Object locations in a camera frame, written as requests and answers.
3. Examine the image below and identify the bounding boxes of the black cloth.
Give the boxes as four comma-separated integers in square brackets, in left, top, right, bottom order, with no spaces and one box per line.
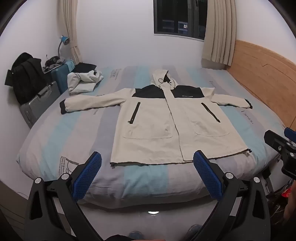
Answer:
[74,62,97,73]

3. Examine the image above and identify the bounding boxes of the black backpack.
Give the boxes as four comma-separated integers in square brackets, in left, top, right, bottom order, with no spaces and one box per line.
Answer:
[5,52,50,105]

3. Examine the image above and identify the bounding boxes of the teal suitcase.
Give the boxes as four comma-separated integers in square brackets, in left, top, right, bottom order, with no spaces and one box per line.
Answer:
[51,61,75,94]

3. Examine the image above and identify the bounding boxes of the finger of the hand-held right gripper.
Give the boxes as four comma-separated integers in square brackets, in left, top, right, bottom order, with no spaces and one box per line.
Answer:
[284,127,296,146]
[264,130,290,154]

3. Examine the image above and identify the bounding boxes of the person's right shoe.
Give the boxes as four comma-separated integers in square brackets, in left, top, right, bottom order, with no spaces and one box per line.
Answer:
[187,224,202,237]

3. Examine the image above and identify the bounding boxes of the cream and black hooded jacket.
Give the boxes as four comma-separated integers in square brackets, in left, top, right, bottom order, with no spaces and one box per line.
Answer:
[60,69,253,167]

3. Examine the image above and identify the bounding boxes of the folded white garment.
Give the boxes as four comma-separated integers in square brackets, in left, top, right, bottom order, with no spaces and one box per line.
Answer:
[67,70,104,95]

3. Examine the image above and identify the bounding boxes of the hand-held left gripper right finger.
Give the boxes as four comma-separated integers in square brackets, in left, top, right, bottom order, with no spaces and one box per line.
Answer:
[193,150,271,241]

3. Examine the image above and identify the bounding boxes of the dark window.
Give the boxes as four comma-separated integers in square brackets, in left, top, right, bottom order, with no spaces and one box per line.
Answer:
[153,0,207,41]

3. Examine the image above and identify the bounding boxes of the silver suitcase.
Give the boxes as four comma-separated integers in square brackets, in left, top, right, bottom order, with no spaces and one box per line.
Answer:
[20,81,61,129]

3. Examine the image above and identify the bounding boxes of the beige tied curtain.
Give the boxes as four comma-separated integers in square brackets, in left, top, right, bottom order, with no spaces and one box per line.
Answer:
[57,0,80,65]

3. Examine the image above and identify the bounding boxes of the wooden headboard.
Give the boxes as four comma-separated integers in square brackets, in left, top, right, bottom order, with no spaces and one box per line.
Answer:
[225,39,296,130]

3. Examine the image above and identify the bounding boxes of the beige hanging curtain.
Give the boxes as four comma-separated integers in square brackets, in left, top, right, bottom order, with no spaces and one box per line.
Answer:
[201,0,237,70]

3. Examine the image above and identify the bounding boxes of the person's right hand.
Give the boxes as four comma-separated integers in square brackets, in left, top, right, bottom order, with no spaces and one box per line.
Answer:
[284,197,296,219]

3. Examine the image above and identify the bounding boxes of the person's own clothing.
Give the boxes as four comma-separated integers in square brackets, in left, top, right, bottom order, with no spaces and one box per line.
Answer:
[104,235,167,241]

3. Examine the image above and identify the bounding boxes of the striped bed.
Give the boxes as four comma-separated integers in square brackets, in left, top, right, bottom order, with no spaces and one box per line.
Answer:
[16,65,287,209]

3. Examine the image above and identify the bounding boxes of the black floor cables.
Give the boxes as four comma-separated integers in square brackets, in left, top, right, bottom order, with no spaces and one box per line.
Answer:
[264,169,287,223]

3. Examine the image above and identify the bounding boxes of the grey clothes pile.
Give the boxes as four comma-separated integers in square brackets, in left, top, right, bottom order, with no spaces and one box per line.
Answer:
[42,55,68,72]

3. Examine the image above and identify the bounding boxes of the black headset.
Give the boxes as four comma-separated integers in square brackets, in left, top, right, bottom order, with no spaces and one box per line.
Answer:
[45,56,60,66]

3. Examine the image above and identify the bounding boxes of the blue desk lamp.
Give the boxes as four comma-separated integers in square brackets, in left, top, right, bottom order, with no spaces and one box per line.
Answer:
[57,35,70,58]

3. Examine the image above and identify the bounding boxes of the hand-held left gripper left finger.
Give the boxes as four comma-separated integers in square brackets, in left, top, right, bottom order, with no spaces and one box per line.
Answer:
[23,151,103,241]

